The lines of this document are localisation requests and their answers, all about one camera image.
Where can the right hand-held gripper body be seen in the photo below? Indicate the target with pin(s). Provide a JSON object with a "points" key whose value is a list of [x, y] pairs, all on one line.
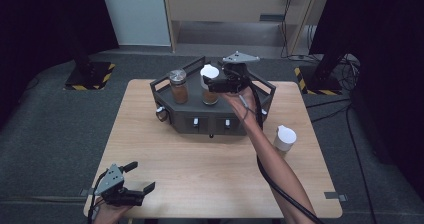
{"points": [[238, 77]]}

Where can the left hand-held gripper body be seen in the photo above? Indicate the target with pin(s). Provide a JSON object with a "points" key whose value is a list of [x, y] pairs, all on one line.
{"points": [[111, 185]]}

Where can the dark grey spice rack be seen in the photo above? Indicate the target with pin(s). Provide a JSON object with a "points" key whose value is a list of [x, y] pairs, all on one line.
{"points": [[200, 117]]}

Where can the metal-lid spice jar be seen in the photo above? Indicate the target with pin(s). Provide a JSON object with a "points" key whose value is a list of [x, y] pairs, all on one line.
{"points": [[178, 84]]}

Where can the person's right hand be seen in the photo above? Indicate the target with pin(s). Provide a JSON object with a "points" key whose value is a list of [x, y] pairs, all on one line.
{"points": [[243, 105]]}

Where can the person's left hand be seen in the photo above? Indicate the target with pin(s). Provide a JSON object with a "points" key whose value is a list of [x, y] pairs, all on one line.
{"points": [[108, 214]]}

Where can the beige wooden desk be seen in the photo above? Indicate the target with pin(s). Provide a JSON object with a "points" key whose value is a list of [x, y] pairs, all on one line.
{"points": [[226, 4]]}

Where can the striped black stand base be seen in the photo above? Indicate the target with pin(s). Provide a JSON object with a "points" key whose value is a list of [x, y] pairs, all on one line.
{"points": [[316, 84], [89, 79]]}

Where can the white panel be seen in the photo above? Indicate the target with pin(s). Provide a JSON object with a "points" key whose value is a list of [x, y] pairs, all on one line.
{"points": [[136, 14]]}

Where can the black curtain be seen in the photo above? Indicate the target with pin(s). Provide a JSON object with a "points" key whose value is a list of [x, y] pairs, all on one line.
{"points": [[383, 50], [40, 24]]}

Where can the grey table bracket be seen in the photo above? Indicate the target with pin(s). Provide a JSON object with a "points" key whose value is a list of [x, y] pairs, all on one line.
{"points": [[335, 195], [86, 192]]}

